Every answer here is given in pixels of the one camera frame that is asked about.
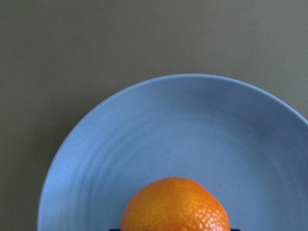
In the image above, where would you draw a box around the orange mandarin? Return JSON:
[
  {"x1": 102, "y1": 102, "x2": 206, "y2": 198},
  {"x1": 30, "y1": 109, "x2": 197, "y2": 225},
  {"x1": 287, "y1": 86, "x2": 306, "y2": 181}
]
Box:
[{"x1": 120, "y1": 177, "x2": 231, "y2": 231}]

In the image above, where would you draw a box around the blue plate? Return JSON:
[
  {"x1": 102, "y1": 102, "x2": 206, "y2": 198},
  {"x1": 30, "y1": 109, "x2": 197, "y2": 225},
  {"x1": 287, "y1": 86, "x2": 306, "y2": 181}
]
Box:
[{"x1": 37, "y1": 74, "x2": 308, "y2": 231}]

